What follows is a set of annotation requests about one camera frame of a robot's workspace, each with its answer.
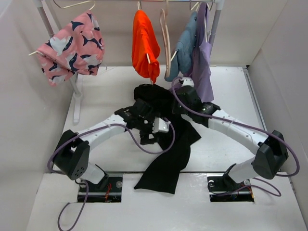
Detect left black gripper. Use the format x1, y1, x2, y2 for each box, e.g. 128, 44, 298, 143
136, 113, 161, 144

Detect black trousers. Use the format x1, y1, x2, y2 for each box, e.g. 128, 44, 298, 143
133, 83, 202, 196

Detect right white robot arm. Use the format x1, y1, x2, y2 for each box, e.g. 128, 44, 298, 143
172, 86, 289, 192

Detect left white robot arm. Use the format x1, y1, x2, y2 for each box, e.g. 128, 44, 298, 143
52, 99, 169, 191

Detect empty pink wooden hanger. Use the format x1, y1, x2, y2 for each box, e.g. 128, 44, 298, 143
159, 0, 171, 77

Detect wooden hanger under blue shorts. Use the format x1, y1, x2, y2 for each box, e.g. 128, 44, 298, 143
171, 1, 200, 61

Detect wooden hanger under lilac shirt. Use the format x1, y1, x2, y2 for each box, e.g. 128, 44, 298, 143
196, 2, 213, 46

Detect wooden hanger under orange shorts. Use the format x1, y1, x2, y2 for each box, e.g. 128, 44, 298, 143
137, 0, 153, 84

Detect wooden hanger under pink shorts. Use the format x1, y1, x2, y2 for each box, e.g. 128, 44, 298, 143
28, 0, 96, 56

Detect lilac purple shirt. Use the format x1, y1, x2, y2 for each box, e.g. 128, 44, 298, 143
189, 2, 214, 102

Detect blue-grey shorts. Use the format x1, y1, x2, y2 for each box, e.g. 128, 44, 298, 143
165, 12, 197, 82

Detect orange shorts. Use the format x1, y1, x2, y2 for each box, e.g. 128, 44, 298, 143
131, 10, 160, 84

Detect pink bird-print shorts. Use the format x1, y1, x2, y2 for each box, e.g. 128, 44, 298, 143
36, 10, 104, 86

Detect grey metal clothes rack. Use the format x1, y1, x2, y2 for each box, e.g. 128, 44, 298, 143
33, 0, 225, 125

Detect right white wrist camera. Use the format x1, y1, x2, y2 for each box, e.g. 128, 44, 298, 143
179, 77, 194, 87

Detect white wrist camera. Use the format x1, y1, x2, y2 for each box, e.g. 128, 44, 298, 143
152, 117, 169, 133
179, 77, 194, 87

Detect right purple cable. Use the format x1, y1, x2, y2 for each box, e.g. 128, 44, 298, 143
171, 77, 300, 197

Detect purple cable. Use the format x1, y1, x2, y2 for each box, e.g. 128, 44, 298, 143
47, 123, 176, 231
171, 77, 300, 197

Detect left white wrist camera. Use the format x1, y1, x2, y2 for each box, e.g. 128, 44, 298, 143
152, 117, 169, 133

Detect aluminium rail right side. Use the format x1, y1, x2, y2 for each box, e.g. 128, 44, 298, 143
243, 67, 267, 130

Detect aluminium rail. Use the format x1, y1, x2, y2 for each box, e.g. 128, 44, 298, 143
243, 67, 267, 130
104, 170, 225, 174

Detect aluminium rail front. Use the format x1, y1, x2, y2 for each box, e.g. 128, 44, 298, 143
104, 170, 225, 174

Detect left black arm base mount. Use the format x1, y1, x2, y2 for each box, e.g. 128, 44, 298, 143
86, 173, 123, 203

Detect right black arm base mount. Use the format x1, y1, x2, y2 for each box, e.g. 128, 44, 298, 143
207, 174, 255, 203

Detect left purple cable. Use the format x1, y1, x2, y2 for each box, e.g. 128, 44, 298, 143
47, 123, 176, 231

